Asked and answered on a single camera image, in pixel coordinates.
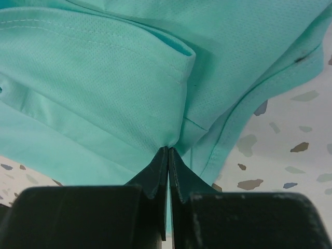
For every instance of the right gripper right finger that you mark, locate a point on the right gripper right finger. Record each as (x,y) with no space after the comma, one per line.
(203,217)

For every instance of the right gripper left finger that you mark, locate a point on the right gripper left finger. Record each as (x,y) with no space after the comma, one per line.
(132,215)

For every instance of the teal t shirt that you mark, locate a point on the teal t shirt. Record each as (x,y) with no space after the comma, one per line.
(90,90)

